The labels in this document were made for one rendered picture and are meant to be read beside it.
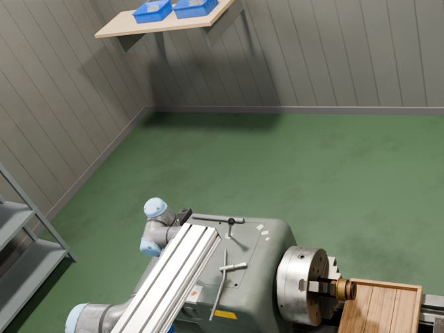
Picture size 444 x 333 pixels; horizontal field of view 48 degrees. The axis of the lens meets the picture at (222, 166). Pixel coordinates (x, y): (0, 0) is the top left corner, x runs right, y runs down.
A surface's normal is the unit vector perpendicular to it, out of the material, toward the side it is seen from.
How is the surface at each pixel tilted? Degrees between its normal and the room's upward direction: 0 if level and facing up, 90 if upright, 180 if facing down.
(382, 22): 90
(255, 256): 0
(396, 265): 0
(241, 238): 0
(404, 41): 90
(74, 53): 90
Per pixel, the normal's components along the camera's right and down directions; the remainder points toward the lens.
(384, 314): -0.34, -0.73
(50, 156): 0.82, 0.07
